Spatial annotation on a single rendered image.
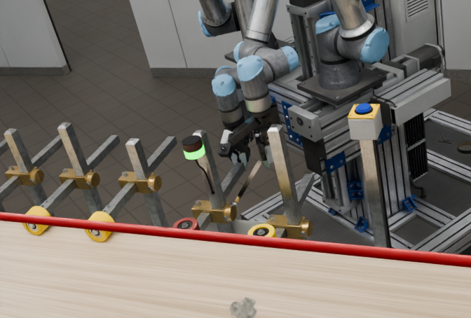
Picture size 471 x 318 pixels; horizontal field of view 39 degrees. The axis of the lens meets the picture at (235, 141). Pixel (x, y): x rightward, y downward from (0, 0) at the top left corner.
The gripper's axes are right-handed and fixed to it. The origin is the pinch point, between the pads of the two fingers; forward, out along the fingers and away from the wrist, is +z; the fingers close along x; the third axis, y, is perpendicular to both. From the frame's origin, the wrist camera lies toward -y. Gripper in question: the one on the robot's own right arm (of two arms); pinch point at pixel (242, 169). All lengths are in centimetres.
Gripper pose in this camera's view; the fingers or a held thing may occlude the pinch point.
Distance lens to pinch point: 235.1
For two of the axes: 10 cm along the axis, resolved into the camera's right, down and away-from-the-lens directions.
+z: 2.2, 8.4, 4.9
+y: 3.8, -5.4, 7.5
